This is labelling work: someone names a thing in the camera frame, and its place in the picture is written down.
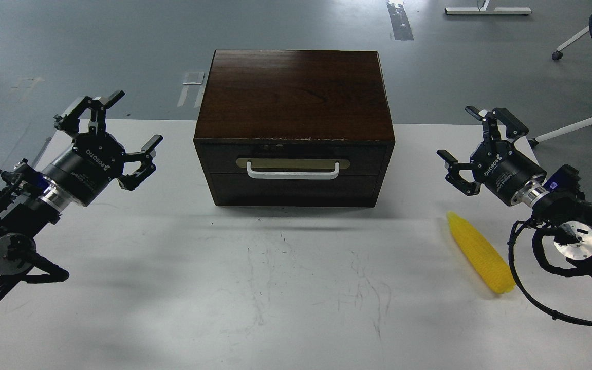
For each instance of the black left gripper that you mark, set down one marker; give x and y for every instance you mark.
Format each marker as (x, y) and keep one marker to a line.
(96, 158)

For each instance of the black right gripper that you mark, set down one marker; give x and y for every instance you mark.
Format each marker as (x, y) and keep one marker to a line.
(496, 163)

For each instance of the yellow plastic corn cob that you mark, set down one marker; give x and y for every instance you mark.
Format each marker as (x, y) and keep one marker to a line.
(485, 260)

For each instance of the wooden drawer with white handle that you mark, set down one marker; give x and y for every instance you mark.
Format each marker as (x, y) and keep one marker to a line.
(363, 161)

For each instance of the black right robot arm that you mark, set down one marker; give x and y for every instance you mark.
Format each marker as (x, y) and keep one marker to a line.
(563, 244)

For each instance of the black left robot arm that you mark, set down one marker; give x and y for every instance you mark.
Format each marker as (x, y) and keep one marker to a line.
(31, 199)

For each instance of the dark wooden drawer cabinet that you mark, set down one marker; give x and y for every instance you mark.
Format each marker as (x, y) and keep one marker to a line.
(294, 102)

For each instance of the white desk base foot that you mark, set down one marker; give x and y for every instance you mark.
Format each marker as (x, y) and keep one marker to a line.
(487, 8)

